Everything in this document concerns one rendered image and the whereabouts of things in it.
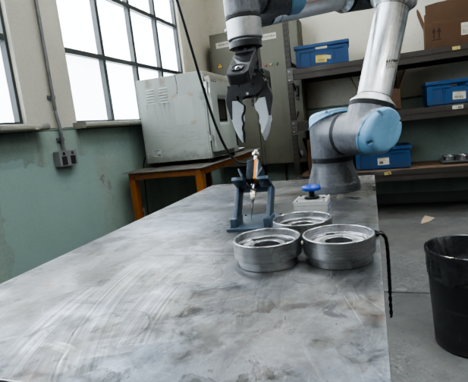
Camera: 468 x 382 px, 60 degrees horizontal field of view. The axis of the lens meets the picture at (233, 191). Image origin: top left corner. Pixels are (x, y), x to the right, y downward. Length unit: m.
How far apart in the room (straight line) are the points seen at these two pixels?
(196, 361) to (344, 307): 0.18
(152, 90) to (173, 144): 0.42
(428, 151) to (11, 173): 3.84
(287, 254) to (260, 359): 0.23
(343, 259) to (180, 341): 0.25
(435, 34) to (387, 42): 3.10
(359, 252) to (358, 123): 0.53
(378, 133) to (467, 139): 3.72
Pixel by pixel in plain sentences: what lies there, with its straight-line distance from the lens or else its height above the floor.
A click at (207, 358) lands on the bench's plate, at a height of 0.80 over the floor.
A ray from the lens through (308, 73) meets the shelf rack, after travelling 4.12.
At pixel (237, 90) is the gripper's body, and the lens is 0.89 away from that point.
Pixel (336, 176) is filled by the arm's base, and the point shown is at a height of 0.85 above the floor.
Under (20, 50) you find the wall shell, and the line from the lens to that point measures 2.56.
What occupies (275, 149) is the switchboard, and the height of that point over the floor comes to 0.72.
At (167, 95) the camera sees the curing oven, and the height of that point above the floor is 1.29.
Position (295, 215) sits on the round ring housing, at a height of 0.83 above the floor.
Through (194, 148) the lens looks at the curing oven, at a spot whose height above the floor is 0.89.
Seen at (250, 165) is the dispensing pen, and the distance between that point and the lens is 0.88.
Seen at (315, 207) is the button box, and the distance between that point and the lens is 0.85.
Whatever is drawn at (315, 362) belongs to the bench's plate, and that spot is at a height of 0.80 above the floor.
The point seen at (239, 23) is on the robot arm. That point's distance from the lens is 0.89.
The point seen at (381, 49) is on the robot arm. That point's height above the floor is 1.16.
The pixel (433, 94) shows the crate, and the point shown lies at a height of 1.11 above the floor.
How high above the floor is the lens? 1.01
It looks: 9 degrees down
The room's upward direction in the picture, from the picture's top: 6 degrees counter-clockwise
